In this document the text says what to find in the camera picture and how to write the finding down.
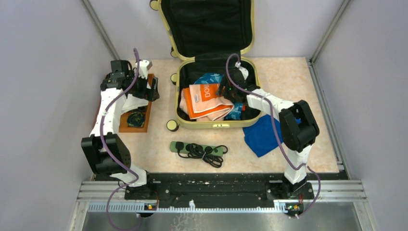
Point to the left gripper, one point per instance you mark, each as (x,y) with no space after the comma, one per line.
(147,93)

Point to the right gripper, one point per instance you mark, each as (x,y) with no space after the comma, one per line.
(225,93)

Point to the blue patterned fabric garment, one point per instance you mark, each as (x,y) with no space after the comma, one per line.
(211,78)

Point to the orange and pink towel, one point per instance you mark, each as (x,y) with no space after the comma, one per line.
(201,102)

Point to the yellow hard-shell suitcase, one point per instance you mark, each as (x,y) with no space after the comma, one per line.
(203,33)

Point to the blue towel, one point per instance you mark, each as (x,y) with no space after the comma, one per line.
(260,137)

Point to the green power strip with cable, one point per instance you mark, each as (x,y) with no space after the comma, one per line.
(211,155)

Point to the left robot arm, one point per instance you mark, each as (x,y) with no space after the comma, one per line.
(107,154)

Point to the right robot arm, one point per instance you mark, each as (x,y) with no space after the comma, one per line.
(297,129)

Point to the dark round patterned item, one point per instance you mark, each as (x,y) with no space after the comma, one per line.
(136,120)

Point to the brown wooden tray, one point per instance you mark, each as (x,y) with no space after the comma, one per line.
(115,102)

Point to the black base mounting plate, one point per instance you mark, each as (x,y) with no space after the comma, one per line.
(222,191)

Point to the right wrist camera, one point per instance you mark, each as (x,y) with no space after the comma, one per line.
(243,70)

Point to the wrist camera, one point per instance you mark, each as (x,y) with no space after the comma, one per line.
(143,66)
(243,70)

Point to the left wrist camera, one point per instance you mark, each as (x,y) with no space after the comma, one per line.
(143,66)

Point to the left corner aluminium post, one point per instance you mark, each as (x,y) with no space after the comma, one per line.
(94,18)

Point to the corner aluminium post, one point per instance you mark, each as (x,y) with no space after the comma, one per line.
(330,30)
(94,18)

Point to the right corner aluminium post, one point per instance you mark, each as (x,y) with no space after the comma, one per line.
(330,30)

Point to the aluminium rail frame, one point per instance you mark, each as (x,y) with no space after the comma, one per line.
(341,206)

